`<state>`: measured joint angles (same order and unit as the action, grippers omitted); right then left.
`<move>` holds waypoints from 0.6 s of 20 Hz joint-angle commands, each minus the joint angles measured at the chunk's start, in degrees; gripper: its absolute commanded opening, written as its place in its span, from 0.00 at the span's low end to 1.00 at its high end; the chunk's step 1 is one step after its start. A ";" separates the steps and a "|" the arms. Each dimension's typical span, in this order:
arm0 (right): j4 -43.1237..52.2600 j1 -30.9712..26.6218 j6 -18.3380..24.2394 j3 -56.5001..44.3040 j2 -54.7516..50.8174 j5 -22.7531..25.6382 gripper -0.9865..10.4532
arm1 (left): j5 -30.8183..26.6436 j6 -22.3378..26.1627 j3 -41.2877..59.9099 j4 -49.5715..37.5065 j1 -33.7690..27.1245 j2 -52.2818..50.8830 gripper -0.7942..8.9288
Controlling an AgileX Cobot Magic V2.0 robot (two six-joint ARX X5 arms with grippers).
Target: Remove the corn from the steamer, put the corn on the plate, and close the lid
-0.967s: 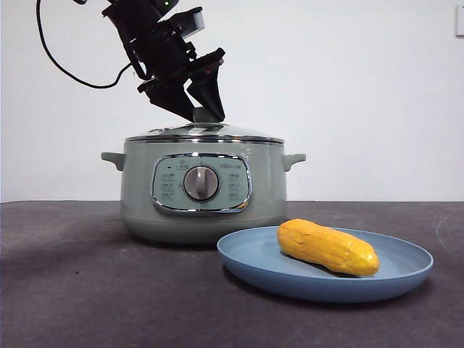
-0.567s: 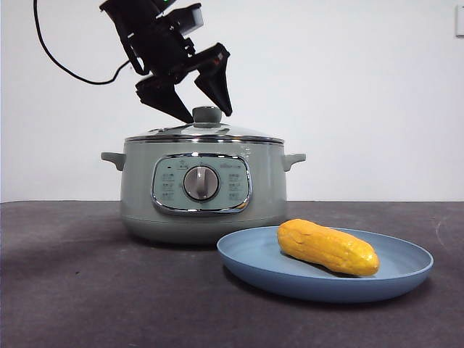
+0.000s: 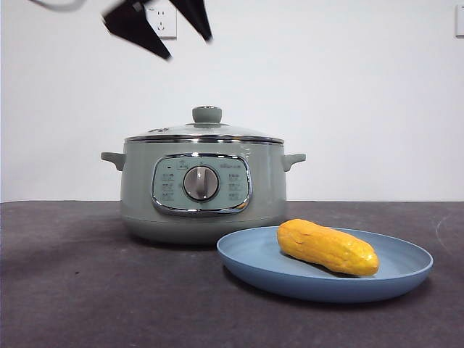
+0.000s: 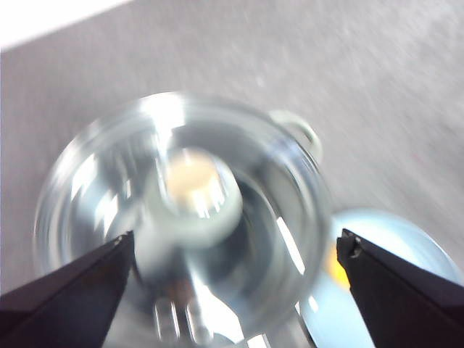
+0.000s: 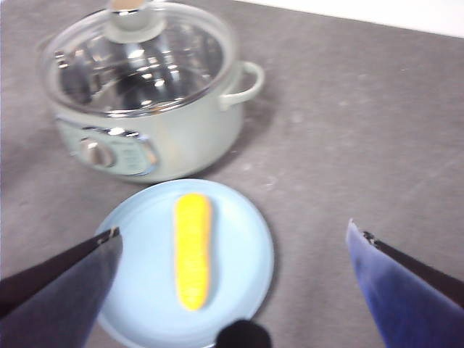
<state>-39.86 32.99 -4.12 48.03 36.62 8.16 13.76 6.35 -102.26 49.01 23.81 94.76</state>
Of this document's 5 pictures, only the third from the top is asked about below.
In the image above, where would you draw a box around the glass lid with green knob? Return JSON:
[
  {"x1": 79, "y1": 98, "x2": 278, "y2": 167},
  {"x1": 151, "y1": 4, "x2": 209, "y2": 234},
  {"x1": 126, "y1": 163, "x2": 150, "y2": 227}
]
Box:
[{"x1": 124, "y1": 105, "x2": 285, "y2": 145}]

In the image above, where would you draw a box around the yellow corn cob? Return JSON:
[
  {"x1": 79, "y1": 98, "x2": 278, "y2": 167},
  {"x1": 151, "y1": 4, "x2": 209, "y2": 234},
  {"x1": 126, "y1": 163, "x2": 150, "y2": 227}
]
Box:
[{"x1": 277, "y1": 218, "x2": 381, "y2": 278}]

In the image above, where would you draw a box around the pale green electric steamer pot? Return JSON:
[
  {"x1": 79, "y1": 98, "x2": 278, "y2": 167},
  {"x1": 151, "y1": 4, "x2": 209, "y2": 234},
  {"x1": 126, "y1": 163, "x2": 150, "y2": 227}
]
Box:
[{"x1": 100, "y1": 138, "x2": 307, "y2": 247}]

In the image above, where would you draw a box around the blue round plate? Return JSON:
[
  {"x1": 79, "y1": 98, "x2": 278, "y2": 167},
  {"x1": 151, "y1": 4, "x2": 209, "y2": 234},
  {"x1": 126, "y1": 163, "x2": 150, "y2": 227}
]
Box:
[{"x1": 216, "y1": 225, "x2": 435, "y2": 305}]

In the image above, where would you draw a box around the white wall socket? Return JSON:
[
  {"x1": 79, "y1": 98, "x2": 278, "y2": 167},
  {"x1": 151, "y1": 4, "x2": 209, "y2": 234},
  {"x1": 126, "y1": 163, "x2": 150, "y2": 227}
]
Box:
[{"x1": 146, "y1": 6, "x2": 178, "y2": 40}]

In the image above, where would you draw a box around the pale grey cable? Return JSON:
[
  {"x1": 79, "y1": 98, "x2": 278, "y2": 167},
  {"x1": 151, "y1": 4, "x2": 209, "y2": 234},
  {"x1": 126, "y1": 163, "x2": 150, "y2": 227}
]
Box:
[{"x1": 28, "y1": 0, "x2": 87, "y2": 12}]

